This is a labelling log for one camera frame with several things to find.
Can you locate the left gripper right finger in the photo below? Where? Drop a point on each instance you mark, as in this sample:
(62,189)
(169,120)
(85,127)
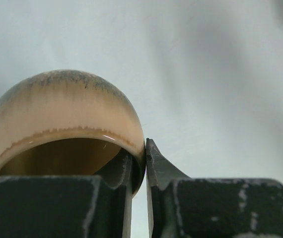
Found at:
(184,207)

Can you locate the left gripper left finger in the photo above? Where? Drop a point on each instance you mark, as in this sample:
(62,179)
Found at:
(98,206)

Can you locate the beige round mug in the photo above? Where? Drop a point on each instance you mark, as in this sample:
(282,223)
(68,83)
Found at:
(67,123)

